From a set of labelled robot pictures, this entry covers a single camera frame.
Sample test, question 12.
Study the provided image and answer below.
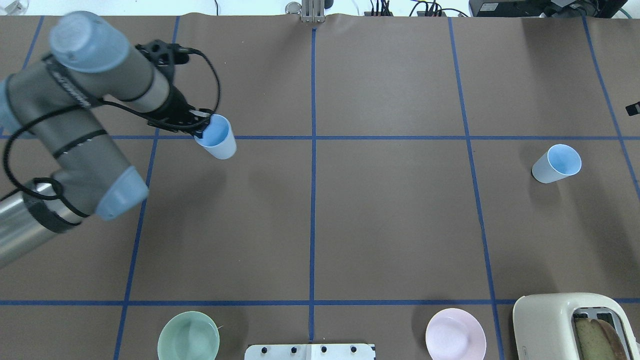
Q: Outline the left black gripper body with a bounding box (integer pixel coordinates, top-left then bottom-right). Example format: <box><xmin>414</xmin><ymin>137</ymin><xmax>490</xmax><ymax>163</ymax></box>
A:
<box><xmin>135</xmin><ymin>41</ymin><xmax>211</xmax><ymax>135</ymax></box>

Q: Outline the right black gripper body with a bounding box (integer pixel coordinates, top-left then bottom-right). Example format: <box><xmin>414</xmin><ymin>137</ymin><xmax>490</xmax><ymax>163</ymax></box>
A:
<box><xmin>626</xmin><ymin>101</ymin><xmax>640</xmax><ymax>117</ymax></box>

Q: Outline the light blue cup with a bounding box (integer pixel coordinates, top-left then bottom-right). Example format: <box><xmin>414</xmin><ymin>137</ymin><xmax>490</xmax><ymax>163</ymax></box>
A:
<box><xmin>194</xmin><ymin>114</ymin><xmax>237</xmax><ymax>160</ymax></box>
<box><xmin>531</xmin><ymin>144</ymin><xmax>583</xmax><ymax>183</ymax></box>

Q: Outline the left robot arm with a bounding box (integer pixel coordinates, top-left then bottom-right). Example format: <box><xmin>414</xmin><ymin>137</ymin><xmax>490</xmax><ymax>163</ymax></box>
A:
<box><xmin>1</xmin><ymin>11</ymin><xmax>217</xmax><ymax>267</ymax></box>

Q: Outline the black monitor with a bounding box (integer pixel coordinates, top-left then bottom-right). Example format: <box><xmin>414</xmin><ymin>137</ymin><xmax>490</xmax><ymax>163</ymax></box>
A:
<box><xmin>468</xmin><ymin>0</ymin><xmax>627</xmax><ymax>19</ymax></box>

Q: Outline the green bowl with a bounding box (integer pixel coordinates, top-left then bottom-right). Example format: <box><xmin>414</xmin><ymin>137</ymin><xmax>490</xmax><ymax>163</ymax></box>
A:
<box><xmin>157</xmin><ymin>311</ymin><xmax>221</xmax><ymax>360</ymax></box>

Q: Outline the cream toaster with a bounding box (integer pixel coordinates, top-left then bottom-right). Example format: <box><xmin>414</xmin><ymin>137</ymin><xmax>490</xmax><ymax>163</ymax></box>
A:
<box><xmin>512</xmin><ymin>292</ymin><xmax>639</xmax><ymax>360</ymax></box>

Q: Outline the bread slice in toaster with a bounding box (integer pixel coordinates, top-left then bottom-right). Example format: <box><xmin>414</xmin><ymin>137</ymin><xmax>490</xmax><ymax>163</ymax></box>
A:
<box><xmin>574</xmin><ymin>317</ymin><xmax>628</xmax><ymax>360</ymax></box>

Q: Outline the pink bowl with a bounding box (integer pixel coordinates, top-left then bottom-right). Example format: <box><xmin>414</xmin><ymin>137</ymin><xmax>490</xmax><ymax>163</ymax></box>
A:
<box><xmin>424</xmin><ymin>308</ymin><xmax>487</xmax><ymax>360</ymax></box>

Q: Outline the aluminium frame post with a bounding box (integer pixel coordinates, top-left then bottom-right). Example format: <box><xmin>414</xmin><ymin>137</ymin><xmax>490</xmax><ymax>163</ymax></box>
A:
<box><xmin>299</xmin><ymin>0</ymin><xmax>326</xmax><ymax>23</ymax></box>

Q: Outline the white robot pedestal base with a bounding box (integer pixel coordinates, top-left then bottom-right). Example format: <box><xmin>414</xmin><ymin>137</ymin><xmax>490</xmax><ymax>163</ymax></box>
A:
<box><xmin>244</xmin><ymin>342</ymin><xmax>377</xmax><ymax>360</ymax></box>

